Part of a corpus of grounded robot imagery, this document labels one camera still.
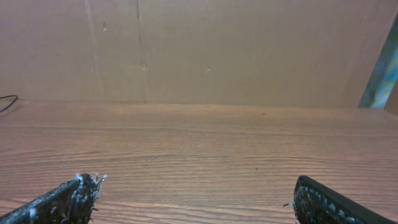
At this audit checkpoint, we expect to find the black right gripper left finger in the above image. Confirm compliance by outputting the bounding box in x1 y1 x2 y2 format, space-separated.
1 174 106 224

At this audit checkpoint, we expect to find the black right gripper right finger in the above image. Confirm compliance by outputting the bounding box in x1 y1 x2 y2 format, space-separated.
287 175 396 224

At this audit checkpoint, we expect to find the thin black cable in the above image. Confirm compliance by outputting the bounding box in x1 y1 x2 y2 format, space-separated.
0 95 19 113

